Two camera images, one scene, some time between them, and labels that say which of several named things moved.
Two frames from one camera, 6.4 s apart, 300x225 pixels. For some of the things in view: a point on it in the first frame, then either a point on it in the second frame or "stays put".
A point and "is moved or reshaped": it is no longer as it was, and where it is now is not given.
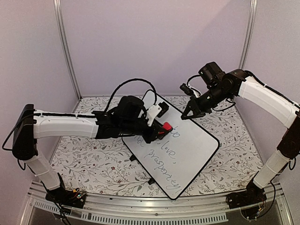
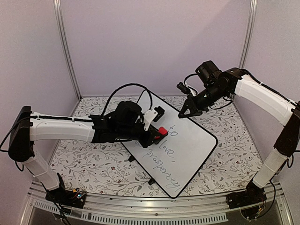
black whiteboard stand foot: [132, 158] stays put
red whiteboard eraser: [167, 126] is moved or reshaped
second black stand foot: [151, 181] stays put
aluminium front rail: [105, 210] stays put
